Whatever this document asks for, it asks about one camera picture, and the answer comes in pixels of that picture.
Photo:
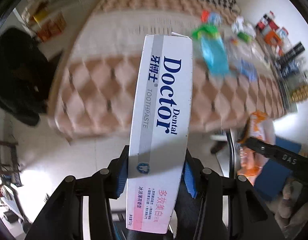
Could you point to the blue patterned plastic bag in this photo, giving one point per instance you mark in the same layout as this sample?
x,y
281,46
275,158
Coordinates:
x,y
247,69

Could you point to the blue seat cushion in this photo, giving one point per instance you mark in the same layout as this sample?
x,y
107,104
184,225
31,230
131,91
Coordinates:
x,y
273,176

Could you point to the white Doctor toothpaste box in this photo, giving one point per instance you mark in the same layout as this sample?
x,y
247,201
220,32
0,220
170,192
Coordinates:
x,y
159,131

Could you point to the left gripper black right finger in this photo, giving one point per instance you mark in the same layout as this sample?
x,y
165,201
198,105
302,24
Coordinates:
x,y
210,206

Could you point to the orange snack wrapper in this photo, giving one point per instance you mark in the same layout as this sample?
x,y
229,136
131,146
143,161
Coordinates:
x,y
259,129

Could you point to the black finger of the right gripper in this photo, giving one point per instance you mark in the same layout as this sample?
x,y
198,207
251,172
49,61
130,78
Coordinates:
x,y
296,163

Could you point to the orange cardboard boxes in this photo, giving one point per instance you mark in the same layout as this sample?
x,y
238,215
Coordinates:
x,y
44,23

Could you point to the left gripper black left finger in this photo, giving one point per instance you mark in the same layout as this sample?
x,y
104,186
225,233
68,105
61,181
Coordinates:
x,y
62,215

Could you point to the teal green snack bag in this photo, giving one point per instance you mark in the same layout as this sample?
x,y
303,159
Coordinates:
x,y
212,49

